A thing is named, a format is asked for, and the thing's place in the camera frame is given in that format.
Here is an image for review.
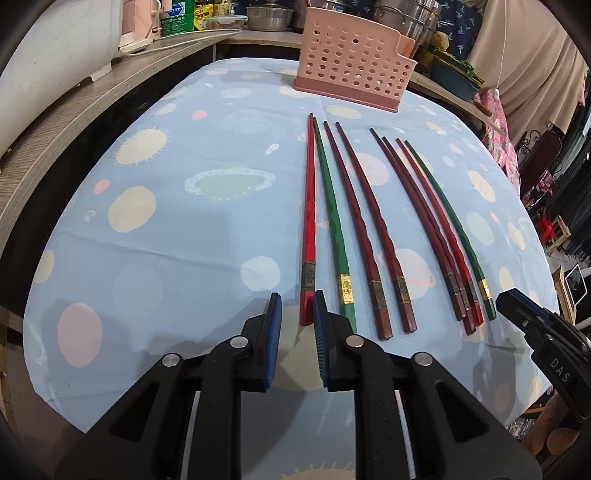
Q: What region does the pink pineapple print cloth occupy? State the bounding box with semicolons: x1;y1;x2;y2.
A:
479;88;523;188

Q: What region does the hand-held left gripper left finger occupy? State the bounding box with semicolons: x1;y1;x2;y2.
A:
55;292;283;480

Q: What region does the beige curtain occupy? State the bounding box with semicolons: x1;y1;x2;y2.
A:
466;0;591;126

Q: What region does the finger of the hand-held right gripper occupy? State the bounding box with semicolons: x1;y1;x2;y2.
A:
496;294;591;418
508;288;591;344

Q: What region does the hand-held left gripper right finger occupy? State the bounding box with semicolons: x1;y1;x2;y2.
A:
312;290;543;480

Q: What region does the small steel pot with lid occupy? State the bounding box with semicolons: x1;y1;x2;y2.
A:
246;4;295;32

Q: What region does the yellow snack packet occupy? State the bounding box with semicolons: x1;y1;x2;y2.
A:
194;4;218;31

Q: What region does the dark red chopstick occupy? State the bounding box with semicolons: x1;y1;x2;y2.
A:
335;121;419;334
323;121;394;341
382;137;477;336
369;128;468;321

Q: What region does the white power cable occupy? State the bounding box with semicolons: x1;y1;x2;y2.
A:
113;29;242;61

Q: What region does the green tin can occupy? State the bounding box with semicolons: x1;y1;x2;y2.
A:
160;0;197;38

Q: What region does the pink juicer with white base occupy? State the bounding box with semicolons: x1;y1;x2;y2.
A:
118;0;162;51

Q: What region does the green chopstick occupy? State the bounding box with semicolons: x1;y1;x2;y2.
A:
404;140;498;321
313;117;358;333

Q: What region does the large steel steamer pot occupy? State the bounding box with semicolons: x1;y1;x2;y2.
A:
374;0;443;57

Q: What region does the pink perforated utensil holder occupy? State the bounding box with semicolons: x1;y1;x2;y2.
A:
293;6;419;114

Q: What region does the wood-grain side counter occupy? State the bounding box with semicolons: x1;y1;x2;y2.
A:
0;30;243;259

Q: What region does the white dish drainer tub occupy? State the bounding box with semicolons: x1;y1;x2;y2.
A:
0;0;125;153

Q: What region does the clear lidded food container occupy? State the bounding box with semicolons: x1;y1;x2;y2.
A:
203;15;243;32

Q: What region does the navy leaf print cloth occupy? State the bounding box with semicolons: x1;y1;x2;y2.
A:
442;0;484;60

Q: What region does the stack of blue bowls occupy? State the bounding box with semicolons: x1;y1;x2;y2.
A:
430;46;486;101

